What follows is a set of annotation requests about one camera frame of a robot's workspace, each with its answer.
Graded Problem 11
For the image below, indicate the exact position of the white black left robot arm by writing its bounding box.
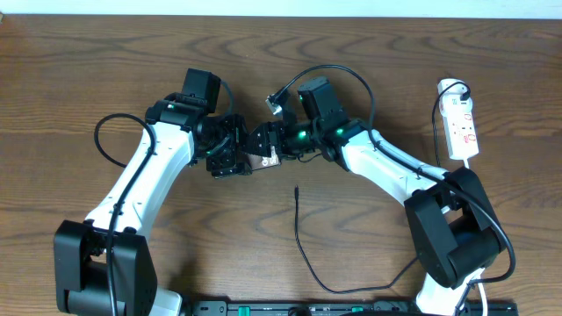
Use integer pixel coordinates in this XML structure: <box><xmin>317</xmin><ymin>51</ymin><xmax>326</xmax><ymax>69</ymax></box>
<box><xmin>54</xmin><ymin>68</ymin><xmax>252</xmax><ymax>316</ymax></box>

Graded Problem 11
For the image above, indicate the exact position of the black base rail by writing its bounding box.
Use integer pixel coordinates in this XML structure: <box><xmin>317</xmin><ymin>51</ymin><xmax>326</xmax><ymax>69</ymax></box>
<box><xmin>179</xmin><ymin>299</ymin><xmax>519</xmax><ymax>316</ymax></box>

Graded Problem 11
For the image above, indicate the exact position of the white USB charger adapter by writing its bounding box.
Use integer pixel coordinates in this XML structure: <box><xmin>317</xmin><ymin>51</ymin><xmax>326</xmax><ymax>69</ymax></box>
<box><xmin>437</xmin><ymin>78</ymin><xmax>471</xmax><ymax>101</ymax></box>

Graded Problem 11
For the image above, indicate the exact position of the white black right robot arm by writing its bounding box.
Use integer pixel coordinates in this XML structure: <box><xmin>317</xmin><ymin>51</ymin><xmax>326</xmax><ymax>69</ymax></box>
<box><xmin>243</xmin><ymin>76</ymin><xmax>514</xmax><ymax>315</ymax></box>

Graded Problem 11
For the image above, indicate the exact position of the white power strip cord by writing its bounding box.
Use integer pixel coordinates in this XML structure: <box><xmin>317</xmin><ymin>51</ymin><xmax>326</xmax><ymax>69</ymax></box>
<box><xmin>462</xmin><ymin>158</ymin><xmax>489</xmax><ymax>316</ymax></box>

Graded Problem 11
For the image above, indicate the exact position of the black charging cable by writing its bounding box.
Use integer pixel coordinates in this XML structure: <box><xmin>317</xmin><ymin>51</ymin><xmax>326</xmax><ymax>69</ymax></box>
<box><xmin>292</xmin><ymin>81</ymin><xmax>472</xmax><ymax>295</ymax></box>

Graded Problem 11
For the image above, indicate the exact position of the white power strip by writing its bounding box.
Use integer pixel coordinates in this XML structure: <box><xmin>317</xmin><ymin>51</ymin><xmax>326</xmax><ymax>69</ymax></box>
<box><xmin>439</xmin><ymin>93</ymin><xmax>479</xmax><ymax>161</ymax></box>

